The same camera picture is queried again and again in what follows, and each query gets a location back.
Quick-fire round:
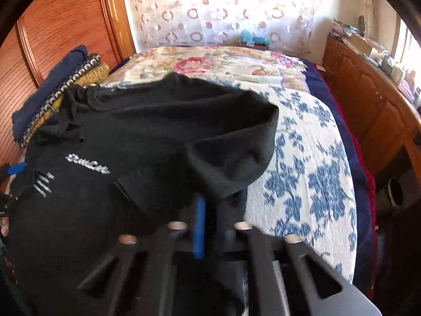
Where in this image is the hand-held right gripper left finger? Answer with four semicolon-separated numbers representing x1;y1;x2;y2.
77;197;208;316

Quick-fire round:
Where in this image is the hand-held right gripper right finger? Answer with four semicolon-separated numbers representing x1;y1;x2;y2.
217;202;382;316

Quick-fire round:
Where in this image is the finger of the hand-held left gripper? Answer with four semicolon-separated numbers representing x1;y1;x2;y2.
0;192;20;210
0;162;27;185

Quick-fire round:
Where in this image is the black t-shirt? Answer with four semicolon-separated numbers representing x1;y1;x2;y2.
7;72;280;316

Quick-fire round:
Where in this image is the navy folded garment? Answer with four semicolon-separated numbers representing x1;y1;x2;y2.
11;45;89;135

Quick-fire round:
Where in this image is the blue floral blanket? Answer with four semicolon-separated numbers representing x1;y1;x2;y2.
99;79;357;284

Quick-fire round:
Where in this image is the black white-dotted folded garment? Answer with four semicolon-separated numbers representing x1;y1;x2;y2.
18;53;101;149

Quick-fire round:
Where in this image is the mustard yellow folded garment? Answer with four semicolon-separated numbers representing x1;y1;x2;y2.
33;63;110;129

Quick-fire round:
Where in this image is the grey round pot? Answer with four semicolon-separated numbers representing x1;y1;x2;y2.
385;178;405;208

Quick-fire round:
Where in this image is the pink floral quilt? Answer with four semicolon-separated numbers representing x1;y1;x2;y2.
102;46;311;94

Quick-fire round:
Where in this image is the navy bedsheet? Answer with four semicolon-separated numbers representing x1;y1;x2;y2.
303;60;375;290

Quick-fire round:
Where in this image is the wooden cabinet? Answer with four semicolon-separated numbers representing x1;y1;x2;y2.
322;36;421;185

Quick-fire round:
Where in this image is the brown box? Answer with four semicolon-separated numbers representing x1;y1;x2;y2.
239;39;270;52

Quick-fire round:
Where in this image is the teal packet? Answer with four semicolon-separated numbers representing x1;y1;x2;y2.
242;29;268;45

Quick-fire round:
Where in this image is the pink bag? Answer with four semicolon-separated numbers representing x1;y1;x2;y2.
399;69;417;101

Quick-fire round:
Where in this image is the white circle-patterned curtain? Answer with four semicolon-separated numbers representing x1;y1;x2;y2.
120;0;329;63

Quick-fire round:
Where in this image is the cardboard box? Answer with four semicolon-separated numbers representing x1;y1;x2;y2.
349;33;382;56

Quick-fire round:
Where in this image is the pile of papers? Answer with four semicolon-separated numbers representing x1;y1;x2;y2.
330;18;362;40

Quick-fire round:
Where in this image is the window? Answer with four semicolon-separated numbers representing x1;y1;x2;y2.
391;16;421;73

